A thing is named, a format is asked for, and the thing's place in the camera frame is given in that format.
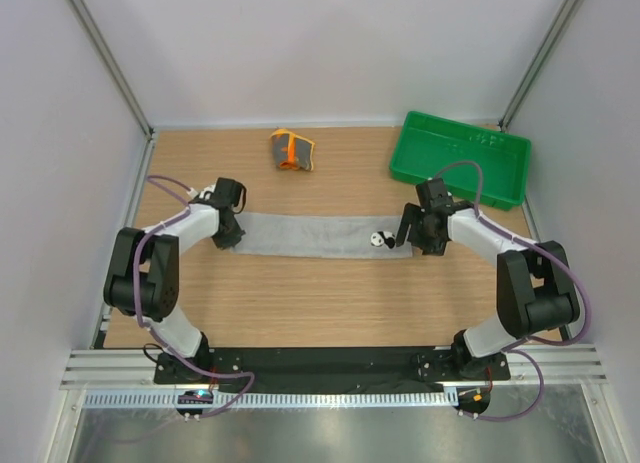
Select grey panda towel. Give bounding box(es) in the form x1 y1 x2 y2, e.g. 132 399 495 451
232 213 413 259

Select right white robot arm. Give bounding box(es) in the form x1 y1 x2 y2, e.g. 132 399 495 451
396 178 581 379

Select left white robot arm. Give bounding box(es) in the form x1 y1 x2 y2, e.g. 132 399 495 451
103 177 247 383

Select green plastic tray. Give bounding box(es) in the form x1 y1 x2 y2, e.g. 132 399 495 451
389 111 532 210

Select rolled grey orange towel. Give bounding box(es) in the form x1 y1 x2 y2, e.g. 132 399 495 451
269 128 315 172

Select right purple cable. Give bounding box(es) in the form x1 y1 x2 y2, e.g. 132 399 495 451
427 160 596 423

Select purple cable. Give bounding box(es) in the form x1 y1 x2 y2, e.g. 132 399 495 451
134 175 256 420
427 160 596 423

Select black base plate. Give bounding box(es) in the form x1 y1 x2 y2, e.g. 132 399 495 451
153 345 511 395

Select white slotted cable duct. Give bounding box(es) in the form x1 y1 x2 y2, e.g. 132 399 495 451
83 388 458 411

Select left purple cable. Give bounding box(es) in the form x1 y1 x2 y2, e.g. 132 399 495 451
134 175 256 420

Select left aluminium frame post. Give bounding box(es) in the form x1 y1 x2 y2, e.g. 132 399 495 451
57 0 155 137

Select aluminium frame post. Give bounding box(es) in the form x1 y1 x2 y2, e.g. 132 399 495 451
498 0 584 133
57 0 155 137

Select right aluminium frame post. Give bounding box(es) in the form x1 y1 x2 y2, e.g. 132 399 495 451
498 0 584 133

